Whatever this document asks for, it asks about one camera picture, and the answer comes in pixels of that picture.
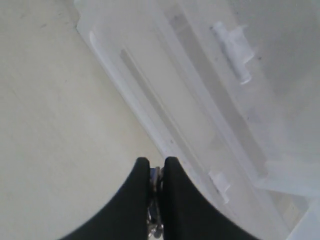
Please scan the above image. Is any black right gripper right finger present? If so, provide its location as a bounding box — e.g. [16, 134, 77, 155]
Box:
[162, 157, 253, 240]

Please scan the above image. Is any key bunch with blue tag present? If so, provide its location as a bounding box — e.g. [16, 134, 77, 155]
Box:
[146, 166, 164, 240]

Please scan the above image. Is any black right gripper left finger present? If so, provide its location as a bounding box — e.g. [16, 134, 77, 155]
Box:
[63, 157, 150, 240]

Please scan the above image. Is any white plastic drawer cabinet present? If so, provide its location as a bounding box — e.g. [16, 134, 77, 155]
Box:
[74, 0, 320, 240]

